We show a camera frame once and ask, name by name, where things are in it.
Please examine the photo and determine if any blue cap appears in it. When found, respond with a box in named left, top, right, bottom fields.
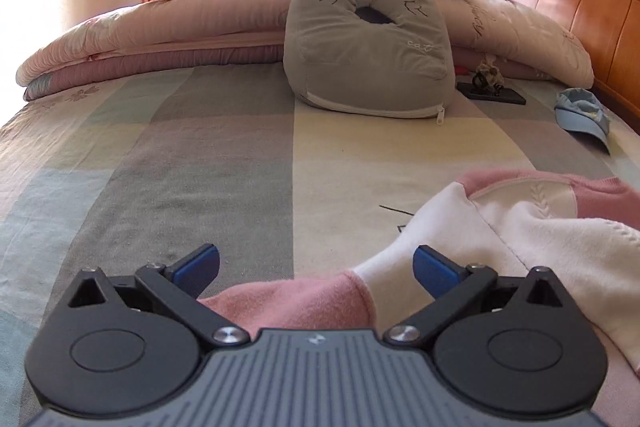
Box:
left=554, top=88, right=613, bottom=155

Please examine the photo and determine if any pink folded quilt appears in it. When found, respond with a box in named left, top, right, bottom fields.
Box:
left=16, top=0, right=595, bottom=102

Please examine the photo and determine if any pink and white sweater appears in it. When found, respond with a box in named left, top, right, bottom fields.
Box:
left=200, top=169, right=640, bottom=380

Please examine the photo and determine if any black phone with hair tie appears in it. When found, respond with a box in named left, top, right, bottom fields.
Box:
left=456, top=59, right=528, bottom=106

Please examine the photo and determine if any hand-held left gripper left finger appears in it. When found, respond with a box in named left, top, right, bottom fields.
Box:
left=67, top=243, right=251, bottom=349

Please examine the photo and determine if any grey cat face cushion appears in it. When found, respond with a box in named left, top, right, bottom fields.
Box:
left=282, top=0, right=453, bottom=125

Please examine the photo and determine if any wooden headboard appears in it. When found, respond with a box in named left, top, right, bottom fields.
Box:
left=494, top=0, right=640, bottom=135

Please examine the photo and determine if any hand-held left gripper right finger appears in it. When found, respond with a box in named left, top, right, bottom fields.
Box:
left=384, top=244, right=568, bottom=349

